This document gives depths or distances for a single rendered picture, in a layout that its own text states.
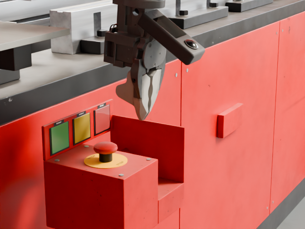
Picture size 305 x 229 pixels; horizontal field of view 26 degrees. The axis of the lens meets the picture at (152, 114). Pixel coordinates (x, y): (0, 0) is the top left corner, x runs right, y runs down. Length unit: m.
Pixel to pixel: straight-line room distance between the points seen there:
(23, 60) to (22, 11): 0.73
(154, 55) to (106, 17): 0.49
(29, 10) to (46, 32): 0.74
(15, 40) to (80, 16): 0.56
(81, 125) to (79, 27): 0.38
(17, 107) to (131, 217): 0.28
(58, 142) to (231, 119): 0.94
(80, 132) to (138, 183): 0.17
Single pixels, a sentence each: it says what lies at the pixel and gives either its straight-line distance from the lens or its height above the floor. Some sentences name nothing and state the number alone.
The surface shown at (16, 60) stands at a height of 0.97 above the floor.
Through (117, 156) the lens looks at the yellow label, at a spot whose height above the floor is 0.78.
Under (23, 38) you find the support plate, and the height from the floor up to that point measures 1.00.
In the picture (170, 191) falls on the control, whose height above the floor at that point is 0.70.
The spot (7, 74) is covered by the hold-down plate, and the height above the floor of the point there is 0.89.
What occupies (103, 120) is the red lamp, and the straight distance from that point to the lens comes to 1.22.
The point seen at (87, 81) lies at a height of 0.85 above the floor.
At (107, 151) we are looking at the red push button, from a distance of 1.07.
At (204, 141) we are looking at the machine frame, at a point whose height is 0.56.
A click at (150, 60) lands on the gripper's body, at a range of 1.10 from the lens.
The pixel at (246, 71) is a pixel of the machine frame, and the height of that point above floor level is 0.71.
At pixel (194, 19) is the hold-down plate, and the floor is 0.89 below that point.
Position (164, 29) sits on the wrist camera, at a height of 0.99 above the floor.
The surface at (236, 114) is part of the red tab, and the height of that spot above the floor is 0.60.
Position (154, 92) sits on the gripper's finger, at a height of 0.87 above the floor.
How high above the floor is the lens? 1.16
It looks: 16 degrees down
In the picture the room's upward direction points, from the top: straight up
